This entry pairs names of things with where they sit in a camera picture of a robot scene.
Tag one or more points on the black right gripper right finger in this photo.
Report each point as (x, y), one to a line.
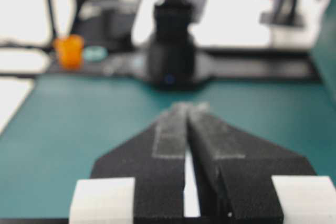
(255, 180)

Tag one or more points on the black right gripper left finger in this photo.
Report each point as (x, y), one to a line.
(141, 180)

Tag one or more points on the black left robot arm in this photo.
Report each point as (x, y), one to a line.
(171, 56)

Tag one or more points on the orange plastic cup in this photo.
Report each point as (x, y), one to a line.
(68, 51)

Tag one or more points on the black metal rail frame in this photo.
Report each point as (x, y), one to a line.
(207, 67)

